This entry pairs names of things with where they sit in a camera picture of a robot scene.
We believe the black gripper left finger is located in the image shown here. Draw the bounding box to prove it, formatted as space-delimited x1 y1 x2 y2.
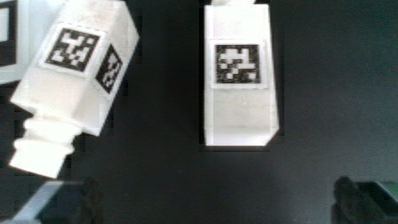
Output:
37 178 105 224

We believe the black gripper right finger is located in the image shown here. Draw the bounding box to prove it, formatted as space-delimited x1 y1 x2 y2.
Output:
332 176 398 224

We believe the white table leg on sheet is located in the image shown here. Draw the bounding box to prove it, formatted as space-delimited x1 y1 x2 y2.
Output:
204 0 279 146

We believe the white marker sheet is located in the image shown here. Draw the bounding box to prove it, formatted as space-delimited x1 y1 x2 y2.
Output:
0 0 30 85

